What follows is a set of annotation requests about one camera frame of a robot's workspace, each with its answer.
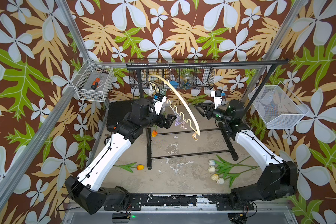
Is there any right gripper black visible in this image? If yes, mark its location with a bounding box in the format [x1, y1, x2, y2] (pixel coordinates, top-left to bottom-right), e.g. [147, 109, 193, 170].
[196, 104, 233, 126]

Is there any cream clip hanger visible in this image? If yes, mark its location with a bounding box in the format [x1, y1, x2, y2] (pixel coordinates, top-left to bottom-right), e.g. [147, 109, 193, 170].
[147, 74, 201, 141]

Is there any orange tulip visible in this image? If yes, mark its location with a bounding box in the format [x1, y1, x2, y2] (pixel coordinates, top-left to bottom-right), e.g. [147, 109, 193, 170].
[151, 126, 158, 138]

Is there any black metal clothes rack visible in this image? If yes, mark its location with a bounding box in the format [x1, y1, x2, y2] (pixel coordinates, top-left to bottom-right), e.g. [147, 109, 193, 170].
[126, 58, 288, 169]

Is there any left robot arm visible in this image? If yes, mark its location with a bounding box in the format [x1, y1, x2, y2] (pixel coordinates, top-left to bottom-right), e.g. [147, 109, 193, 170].
[65, 96, 176, 215]

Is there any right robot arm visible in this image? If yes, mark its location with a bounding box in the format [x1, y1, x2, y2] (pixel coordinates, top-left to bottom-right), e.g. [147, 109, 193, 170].
[195, 100, 298, 204]

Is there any clear plastic jar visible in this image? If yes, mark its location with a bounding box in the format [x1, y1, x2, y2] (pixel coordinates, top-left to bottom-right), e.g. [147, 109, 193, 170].
[181, 72, 194, 89]

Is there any blue object in basket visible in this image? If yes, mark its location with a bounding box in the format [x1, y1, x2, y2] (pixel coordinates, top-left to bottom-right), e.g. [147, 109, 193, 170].
[169, 81, 179, 88]

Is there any black plastic tool case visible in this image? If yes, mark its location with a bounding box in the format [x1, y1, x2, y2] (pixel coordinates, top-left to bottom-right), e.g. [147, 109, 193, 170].
[106, 97, 157, 133]

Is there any white mesh basket right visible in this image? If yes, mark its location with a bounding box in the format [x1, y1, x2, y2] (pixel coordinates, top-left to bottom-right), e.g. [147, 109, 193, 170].
[248, 82, 309, 130]

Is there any red black screwdriver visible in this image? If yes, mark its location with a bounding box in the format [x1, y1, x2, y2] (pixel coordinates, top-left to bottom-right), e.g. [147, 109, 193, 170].
[91, 78, 100, 90]

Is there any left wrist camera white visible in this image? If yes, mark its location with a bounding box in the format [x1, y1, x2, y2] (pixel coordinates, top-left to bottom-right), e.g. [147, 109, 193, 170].
[152, 93, 167, 115]

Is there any black wire wall basket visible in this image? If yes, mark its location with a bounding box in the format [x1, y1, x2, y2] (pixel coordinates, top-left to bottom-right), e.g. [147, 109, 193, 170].
[127, 63, 215, 90]

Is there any white wire basket left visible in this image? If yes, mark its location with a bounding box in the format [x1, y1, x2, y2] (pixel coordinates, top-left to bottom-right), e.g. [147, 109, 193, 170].
[72, 60, 114, 102]

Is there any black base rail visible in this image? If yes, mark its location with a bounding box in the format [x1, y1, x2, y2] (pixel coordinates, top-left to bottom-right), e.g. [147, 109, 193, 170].
[104, 193, 254, 211]

